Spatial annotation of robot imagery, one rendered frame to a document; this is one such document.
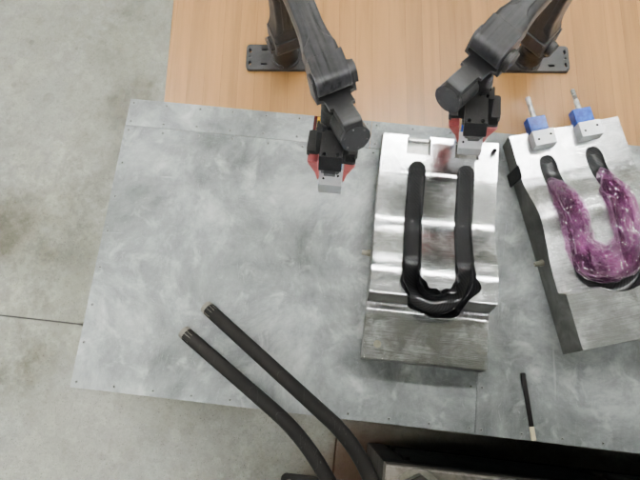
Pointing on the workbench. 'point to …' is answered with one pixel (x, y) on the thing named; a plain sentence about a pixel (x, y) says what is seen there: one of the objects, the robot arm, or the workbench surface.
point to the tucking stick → (528, 407)
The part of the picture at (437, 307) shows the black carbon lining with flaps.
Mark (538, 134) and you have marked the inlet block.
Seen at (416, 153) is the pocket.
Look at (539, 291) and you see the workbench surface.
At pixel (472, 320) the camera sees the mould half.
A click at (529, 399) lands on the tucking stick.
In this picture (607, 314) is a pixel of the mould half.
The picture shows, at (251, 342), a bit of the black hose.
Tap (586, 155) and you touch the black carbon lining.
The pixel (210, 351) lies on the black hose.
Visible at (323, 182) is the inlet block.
